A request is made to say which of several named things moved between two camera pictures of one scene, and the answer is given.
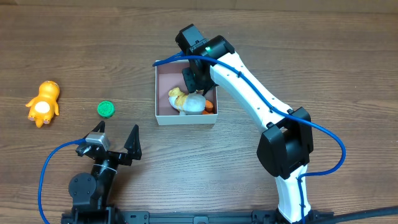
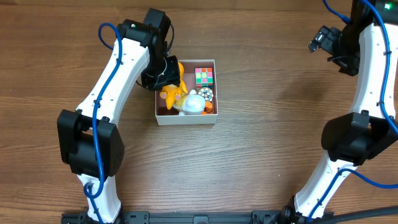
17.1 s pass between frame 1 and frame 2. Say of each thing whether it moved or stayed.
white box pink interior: stayed
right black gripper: moved
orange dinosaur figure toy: moved
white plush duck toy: stayed
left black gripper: moved
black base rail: stayed
